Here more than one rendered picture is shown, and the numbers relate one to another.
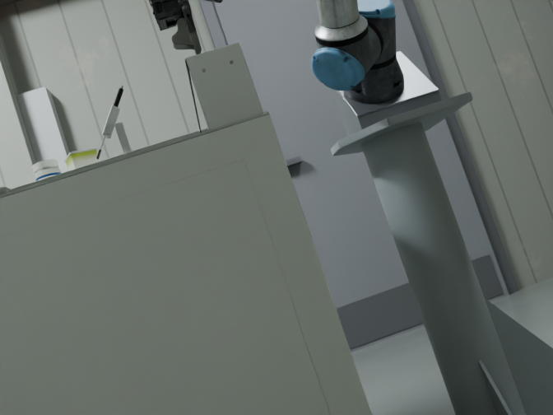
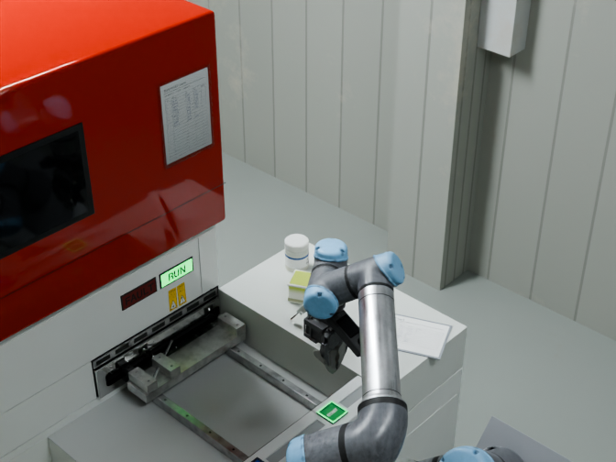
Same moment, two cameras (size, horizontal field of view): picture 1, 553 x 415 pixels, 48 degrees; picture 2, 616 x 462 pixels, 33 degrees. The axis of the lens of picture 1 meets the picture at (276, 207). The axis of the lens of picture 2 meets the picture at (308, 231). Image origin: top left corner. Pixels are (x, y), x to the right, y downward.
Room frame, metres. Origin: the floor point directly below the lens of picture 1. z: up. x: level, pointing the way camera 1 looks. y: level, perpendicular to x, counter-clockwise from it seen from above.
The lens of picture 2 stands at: (0.13, -1.31, 2.75)
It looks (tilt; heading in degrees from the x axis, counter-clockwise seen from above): 34 degrees down; 49
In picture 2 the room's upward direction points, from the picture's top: straight up
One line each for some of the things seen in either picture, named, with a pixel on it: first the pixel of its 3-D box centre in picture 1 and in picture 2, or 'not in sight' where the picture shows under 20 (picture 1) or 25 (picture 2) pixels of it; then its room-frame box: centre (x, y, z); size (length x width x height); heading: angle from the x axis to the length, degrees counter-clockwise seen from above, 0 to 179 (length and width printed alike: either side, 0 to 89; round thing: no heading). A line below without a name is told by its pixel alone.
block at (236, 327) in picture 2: not in sight; (231, 324); (1.47, 0.57, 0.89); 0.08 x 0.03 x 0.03; 96
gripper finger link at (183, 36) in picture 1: (184, 38); (324, 357); (1.38, 0.07, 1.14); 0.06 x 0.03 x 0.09; 96
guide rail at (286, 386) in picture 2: not in sight; (271, 377); (1.45, 0.37, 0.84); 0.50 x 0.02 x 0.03; 96
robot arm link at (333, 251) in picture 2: not in sight; (330, 266); (1.39, 0.07, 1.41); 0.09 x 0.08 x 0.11; 39
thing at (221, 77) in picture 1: (226, 127); (297, 461); (1.27, 0.05, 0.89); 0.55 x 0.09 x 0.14; 6
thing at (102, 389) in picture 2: not in sight; (160, 345); (1.26, 0.62, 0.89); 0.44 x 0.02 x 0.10; 6
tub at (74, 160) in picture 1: (83, 165); (303, 288); (1.64, 0.46, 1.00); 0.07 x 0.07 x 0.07; 33
